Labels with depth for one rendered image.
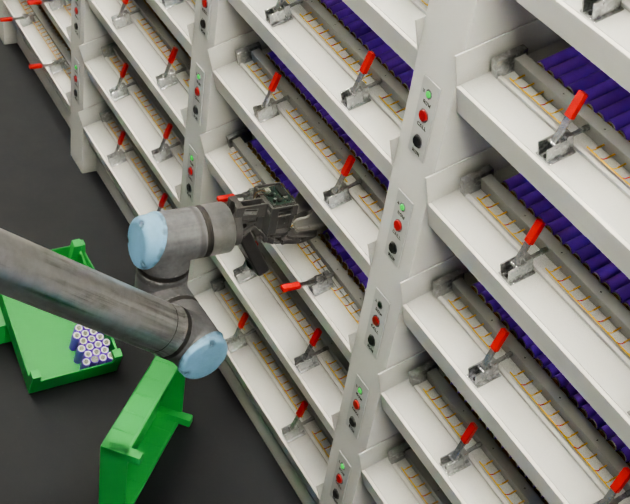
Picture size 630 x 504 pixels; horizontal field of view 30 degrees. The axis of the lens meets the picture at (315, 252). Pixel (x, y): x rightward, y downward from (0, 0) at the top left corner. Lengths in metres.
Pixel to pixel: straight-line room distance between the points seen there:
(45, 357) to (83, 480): 0.33
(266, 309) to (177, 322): 0.45
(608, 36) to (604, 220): 0.21
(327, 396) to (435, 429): 0.34
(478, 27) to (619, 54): 0.27
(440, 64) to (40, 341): 1.35
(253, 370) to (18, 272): 0.88
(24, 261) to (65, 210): 1.40
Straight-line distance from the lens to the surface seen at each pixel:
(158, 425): 2.53
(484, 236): 1.61
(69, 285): 1.73
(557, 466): 1.61
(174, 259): 1.96
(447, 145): 1.62
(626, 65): 1.31
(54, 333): 2.66
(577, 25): 1.36
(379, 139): 1.77
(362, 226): 1.90
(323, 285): 2.05
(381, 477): 2.04
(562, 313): 1.53
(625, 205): 1.40
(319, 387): 2.16
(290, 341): 2.24
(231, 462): 2.48
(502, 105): 1.53
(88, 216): 3.05
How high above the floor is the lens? 1.89
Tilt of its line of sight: 39 degrees down
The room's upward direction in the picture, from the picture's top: 10 degrees clockwise
